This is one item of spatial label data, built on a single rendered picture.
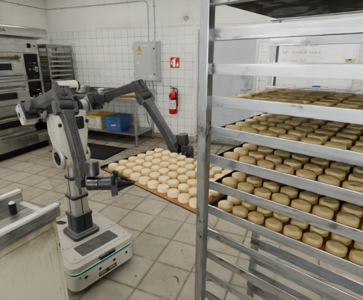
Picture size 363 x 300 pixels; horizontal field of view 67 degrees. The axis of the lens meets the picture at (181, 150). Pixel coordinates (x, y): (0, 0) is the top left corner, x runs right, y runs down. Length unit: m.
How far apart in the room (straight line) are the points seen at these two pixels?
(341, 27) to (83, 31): 6.06
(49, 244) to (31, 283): 0.17
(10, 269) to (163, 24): 4.78
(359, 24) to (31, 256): 1.36
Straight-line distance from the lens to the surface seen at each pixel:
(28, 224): 1.34
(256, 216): 0.91
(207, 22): 0.80
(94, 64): 6.35
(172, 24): 5.42
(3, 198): 1.59
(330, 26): 0.70
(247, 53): 5.00
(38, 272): 1.46
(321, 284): 0.88
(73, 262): 2.08
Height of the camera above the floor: 1.52
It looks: 18 degrees down
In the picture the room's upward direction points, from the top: straight up
